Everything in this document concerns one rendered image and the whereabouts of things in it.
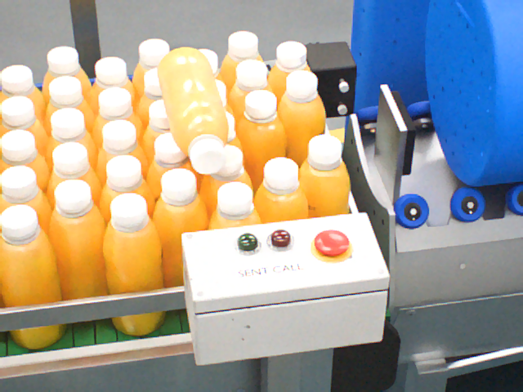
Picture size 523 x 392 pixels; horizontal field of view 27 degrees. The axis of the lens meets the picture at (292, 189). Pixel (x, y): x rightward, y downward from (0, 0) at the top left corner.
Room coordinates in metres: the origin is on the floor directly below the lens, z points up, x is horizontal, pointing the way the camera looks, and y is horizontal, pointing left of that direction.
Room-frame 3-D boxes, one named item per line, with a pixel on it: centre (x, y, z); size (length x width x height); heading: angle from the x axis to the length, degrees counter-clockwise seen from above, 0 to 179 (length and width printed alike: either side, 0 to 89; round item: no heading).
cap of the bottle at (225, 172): (0.99, 0.08, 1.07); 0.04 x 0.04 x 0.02
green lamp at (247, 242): (0.82, 0.05, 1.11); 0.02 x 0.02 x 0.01
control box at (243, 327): (0.81, 0.01, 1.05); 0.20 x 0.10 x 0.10; 102
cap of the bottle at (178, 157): (1.02, 0.15, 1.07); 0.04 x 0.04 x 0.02
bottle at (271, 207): (0.97, 0.01, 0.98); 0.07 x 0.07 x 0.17
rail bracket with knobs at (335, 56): (1.33, -0.05, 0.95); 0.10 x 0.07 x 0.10; 12
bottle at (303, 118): (1.15, -0.01, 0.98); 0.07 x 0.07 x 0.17
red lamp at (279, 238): (0.83, 0.01, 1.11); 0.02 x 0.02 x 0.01
